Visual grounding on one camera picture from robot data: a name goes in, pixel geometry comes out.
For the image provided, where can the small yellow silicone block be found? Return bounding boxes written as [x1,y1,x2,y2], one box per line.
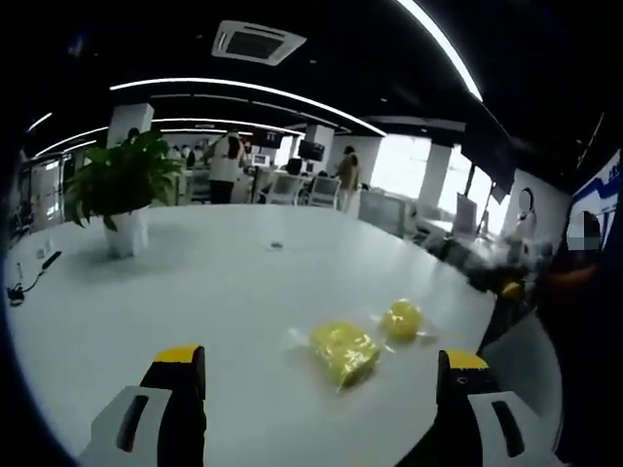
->
[372,298,439,347]

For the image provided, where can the grey office partition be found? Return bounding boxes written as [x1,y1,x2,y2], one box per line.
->
[358,189,416,235]

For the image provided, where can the long ceiling light strip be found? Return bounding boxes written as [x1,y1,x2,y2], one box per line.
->
[393,0,484,103]
[109,76,388,138]

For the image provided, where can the large yellow silicone block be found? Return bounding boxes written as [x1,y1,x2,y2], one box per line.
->
[287,319,383,390]

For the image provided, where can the green potted plant white pot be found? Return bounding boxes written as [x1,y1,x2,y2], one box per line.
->
[62,128,185,260]

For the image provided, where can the black cable with plug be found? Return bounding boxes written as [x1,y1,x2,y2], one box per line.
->
[5,250,63,306]

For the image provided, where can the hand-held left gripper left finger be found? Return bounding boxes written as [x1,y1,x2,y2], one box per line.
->
[77,343,208,467]

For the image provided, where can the dark wall monitor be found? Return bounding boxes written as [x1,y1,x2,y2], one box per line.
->
[297,139,326,160]

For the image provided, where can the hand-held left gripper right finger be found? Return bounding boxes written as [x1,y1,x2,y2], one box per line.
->
[413,348,561,467]

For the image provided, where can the grey office chair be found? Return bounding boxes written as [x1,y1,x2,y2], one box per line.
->
[309,175,342,208]
[267,173,303,205]

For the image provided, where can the blue white wall banner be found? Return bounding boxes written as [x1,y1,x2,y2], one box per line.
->
[568,150,623,247]

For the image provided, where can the ceiling air conditioner vent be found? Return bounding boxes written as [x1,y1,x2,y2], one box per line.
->
[211,19,308,67]

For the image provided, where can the person's dark blue clothing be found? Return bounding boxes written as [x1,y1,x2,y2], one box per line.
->
[534,252,623,467]

